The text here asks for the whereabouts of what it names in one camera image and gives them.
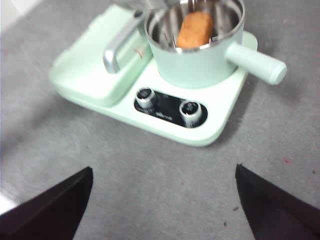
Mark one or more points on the brown potato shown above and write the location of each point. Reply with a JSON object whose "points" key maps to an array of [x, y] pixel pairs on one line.
{"points": [[195, 30]]}

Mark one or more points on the silver control knob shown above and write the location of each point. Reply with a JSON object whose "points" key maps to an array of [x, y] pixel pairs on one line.
{"points": [[146, 98], [190, 112]]}

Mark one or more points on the mint green hinged grill lid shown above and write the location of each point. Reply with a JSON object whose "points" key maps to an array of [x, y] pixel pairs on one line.
{"points": [[82, 70]]}

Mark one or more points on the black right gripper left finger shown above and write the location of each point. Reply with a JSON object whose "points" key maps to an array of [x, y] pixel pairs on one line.
{"points": [[50, 215]]}

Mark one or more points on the mint green breakfast maker base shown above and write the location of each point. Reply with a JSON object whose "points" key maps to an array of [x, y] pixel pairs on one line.
{"points": [[225, 112]]}

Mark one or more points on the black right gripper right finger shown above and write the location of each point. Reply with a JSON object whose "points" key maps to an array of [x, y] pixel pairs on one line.
{"points": [[275, 215]]}

